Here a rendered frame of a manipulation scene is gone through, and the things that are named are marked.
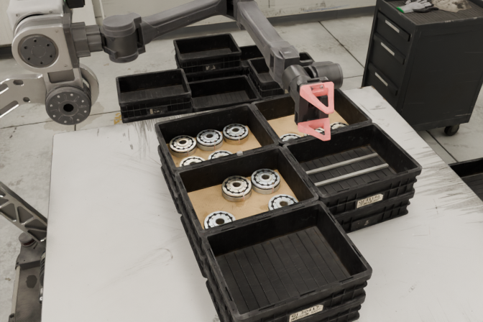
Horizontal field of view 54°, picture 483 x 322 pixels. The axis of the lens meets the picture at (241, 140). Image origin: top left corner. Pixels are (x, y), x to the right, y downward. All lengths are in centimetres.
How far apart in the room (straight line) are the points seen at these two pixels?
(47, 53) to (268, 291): 87
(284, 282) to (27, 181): 214
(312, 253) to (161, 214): 60
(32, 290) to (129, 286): 77
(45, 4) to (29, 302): 134
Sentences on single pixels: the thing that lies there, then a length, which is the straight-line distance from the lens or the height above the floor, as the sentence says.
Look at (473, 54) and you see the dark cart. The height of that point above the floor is 66.
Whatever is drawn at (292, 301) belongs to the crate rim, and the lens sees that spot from 127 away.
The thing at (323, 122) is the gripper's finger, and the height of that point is 142.
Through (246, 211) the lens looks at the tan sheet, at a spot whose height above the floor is 83.
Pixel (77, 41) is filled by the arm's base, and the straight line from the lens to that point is 127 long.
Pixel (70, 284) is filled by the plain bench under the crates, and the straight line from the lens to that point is 167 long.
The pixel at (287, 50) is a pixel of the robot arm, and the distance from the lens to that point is 110.
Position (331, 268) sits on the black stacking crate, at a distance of 148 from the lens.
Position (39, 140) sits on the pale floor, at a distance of 355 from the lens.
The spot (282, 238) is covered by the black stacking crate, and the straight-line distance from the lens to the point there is 153.
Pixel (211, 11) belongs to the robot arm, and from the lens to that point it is 142.
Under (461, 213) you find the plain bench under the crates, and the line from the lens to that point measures 196.
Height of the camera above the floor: 198
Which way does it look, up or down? 38 degrees down
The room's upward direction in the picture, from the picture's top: straight up
